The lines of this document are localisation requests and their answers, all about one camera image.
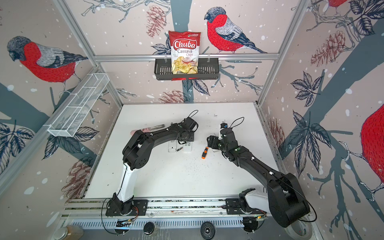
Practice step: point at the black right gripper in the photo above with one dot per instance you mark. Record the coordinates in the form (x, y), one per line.
(213, 140)

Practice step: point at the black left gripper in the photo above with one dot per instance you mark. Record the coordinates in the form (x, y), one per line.
(192, 138)

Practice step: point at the white remote control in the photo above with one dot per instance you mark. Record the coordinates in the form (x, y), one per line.
(187, 147)
(172, 146)

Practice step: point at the orange black screwdriver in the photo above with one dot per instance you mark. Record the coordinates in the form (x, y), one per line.
(205, 152)

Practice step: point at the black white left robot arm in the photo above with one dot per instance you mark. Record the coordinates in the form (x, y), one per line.
(136, 155)

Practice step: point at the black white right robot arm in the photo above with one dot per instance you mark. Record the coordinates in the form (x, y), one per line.
(287, 202)

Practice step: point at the Chuba cassava chips bag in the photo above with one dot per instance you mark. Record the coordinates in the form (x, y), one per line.
(185, 48)

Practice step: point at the clear tape roll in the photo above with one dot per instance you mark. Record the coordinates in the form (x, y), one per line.
(300, 230)

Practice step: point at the metal lidded jar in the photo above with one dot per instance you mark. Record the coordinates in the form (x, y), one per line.
(70, 232)

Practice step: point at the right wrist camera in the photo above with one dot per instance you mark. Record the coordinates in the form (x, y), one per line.
(224, 126)

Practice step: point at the pink handled knife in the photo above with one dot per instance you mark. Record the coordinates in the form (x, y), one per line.
(148, 129)

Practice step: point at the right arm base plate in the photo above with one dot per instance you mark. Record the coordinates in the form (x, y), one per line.
(240, 207)

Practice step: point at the black wall basket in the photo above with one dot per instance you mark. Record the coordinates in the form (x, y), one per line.
(208, 69)

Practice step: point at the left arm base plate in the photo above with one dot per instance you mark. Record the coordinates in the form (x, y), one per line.
(116, 208)

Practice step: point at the white wire mesh basket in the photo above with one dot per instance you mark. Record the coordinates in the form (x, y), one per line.
(70, 119)

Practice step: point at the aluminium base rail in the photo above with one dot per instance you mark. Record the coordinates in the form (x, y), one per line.
(158, 208)

